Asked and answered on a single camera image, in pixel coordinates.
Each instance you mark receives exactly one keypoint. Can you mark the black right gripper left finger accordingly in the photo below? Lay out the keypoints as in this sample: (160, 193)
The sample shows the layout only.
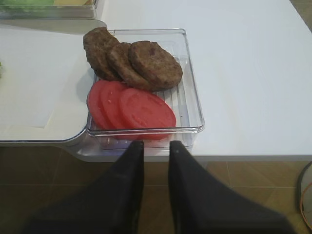
(110, 205)

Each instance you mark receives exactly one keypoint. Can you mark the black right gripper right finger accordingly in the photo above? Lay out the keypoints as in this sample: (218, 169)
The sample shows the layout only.
(201, 204)

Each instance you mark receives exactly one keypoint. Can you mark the yellow cheese slices in container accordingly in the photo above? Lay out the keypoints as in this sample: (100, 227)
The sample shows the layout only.
(73, 2)

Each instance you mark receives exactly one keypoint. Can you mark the clear lettuce cheese container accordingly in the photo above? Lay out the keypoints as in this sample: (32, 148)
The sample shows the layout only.
(52, 12)

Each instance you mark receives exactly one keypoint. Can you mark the green lettuce leaves in container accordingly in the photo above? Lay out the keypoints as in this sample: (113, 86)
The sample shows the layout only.
(25, 4)

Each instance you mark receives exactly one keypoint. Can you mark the left red tomato slice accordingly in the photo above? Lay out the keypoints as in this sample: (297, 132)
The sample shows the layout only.
(95, 105)

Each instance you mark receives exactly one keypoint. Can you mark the red tomato slice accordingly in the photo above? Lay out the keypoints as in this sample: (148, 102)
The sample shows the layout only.
(95, 105)
(109, 97)
(144, 110)

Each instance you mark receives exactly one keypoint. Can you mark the right red tomato slice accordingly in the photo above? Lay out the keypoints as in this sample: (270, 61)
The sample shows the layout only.
(144, 110)

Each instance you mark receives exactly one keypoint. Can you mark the middle red tomato slice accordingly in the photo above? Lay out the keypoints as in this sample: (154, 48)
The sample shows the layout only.
(109, 97)

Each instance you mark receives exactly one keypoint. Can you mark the clear patty tomato container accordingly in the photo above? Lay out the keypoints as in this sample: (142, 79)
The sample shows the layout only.
(103, 146)

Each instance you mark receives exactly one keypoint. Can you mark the right brown meat patty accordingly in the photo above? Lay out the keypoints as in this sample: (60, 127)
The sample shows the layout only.
(155, 64)

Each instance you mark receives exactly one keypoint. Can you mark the brown meat patty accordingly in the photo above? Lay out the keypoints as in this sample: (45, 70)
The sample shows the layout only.
(155, 64)
(97, 43)
(117, 57)

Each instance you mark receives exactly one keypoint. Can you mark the white paper sheet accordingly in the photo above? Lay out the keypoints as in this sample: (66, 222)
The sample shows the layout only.
(34, 68)

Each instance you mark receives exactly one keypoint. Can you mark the middle brown meat patty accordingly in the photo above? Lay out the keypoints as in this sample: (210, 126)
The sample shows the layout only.
(117, 57)

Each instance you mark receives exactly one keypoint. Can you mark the left brown meat patty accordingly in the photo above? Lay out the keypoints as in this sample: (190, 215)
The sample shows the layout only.
(97, 43)

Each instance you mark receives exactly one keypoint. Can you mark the round base with orange cable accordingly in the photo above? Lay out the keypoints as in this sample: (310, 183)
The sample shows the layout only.
(303, 195)

